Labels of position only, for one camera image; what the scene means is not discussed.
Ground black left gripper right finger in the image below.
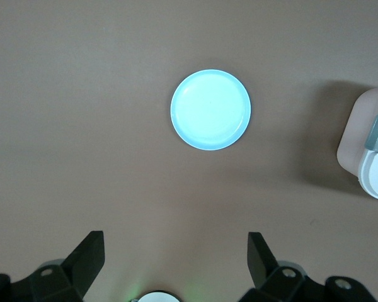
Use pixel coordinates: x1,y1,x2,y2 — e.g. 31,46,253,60
241,232,378,302

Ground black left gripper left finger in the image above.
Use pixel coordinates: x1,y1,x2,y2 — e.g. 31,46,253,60
0,231,105,302

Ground white lidded box grey latches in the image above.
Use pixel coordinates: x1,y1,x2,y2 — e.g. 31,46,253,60
336,87,378,203

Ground brown table mat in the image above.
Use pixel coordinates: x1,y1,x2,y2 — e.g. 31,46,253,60
0,0,378,302

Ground light blue round plate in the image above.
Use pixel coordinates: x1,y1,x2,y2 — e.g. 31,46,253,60
169,69,252,152

